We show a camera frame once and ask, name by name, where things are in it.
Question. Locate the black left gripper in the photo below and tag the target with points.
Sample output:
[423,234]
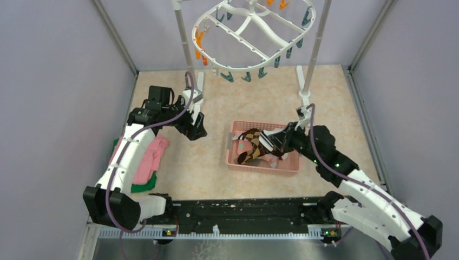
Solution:
[195,131]

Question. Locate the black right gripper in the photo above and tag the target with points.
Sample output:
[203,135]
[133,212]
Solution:
[283,138]

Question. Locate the white black striped sock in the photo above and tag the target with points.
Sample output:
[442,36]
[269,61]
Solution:
[238,136]
[273,154]

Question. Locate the grey red striped sock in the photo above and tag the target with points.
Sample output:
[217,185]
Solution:
[259,163]

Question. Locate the brown argyle sock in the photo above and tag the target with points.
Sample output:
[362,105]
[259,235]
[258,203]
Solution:
[251,135]
[258,150]

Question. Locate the white black striped sock front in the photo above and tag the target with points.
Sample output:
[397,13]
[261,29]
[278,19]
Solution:
[238,136]

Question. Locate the pink dotted sock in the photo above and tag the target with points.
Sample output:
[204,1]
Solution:
[243,147]

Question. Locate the white oval clip hanger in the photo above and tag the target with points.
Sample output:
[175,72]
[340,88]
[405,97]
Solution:
[245,36]

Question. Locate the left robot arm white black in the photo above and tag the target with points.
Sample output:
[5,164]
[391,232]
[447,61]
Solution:
[109,202]

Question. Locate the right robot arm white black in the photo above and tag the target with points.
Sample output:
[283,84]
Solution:
[365,206]

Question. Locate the pink plastic basket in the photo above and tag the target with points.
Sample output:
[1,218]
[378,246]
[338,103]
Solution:
[288,167]

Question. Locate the white drying rack stand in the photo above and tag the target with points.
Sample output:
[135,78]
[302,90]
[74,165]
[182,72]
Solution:
[308,71]

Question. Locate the pink folded cloth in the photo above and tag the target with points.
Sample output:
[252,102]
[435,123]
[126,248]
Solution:
[157,148]

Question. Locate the green folded cloth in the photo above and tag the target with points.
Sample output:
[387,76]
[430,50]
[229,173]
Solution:
[145,177]

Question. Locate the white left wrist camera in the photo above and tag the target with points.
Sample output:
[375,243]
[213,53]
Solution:
[194,99]

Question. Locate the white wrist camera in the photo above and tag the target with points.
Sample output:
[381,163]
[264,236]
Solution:
[304,114]
[194,99]

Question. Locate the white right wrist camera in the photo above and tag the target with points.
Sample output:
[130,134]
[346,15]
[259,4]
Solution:
[304,114]

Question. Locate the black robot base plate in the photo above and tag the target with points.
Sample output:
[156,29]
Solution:
[253,218]

